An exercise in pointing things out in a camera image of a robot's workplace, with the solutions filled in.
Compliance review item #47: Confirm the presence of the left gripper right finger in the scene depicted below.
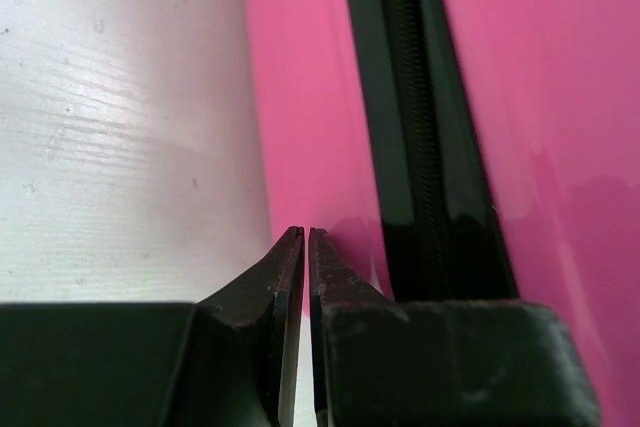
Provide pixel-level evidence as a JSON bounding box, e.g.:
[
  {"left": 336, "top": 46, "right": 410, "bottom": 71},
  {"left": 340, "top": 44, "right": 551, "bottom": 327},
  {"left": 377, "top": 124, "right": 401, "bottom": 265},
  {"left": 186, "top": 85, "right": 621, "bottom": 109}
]
[{"left": 308, "top": 229, "right": 602, "bottom": 426}]

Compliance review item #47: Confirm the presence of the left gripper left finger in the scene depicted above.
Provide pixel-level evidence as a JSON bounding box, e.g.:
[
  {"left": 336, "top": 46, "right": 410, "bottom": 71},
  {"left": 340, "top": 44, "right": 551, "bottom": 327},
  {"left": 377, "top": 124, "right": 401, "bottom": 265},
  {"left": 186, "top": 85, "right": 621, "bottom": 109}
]
[{"left": 1, "top": 227, "right": 304, "bottom": 426}]

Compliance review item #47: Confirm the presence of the pink hard-shell suitcase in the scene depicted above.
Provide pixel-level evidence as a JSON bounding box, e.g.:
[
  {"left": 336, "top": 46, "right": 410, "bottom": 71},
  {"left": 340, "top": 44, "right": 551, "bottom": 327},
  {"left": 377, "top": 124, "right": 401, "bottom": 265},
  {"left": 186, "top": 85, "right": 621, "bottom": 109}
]
[{"left": 245, "top": 0, "right": 639, "bottom": 426}]

